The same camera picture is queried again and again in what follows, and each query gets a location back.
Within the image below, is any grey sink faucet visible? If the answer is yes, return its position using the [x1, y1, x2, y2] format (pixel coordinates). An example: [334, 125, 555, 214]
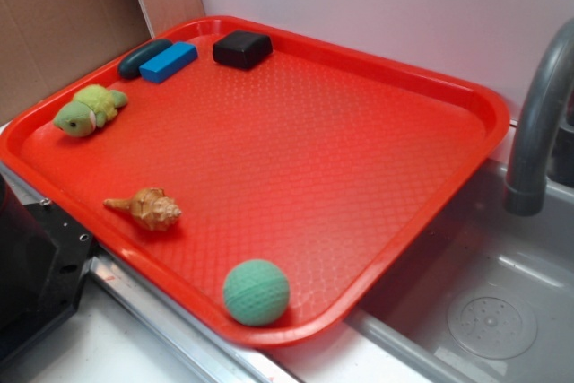
[503, 20, 573, 216]

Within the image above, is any tan spiral sea shell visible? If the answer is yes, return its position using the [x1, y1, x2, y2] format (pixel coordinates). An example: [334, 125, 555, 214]
[103, 187, 182, 231]

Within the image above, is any black rounded square block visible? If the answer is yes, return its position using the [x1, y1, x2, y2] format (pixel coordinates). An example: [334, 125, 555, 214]
[213, 30, 274, 70]

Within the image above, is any red plastic tray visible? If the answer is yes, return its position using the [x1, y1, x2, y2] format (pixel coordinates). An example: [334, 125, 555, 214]
[1, 17, 509, 348]

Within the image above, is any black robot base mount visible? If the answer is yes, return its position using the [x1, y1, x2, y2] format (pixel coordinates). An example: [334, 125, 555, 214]
[1, 179, 94, 368]

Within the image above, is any blue rectangular block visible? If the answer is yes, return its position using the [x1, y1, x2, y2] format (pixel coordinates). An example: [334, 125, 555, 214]
[139, 42, 198, 83]

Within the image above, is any green textured ball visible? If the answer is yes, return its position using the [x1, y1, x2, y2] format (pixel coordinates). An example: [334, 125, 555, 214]
[222, 259, 291, 327]

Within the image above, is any green plush turtle toy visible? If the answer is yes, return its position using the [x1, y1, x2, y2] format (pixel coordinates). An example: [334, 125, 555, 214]
[52, 84, 128, 138]

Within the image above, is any dark teal oval piece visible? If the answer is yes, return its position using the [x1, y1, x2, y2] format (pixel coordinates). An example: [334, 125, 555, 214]
[117, 39, 173, 80]

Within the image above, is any grey plastic sink basin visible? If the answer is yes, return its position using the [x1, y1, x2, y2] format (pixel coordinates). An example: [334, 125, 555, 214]
[348, 162, 573, 382]

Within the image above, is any brown cardboard panel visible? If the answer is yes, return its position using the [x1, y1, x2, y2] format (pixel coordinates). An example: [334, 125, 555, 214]
[1, 0, 150, 123]

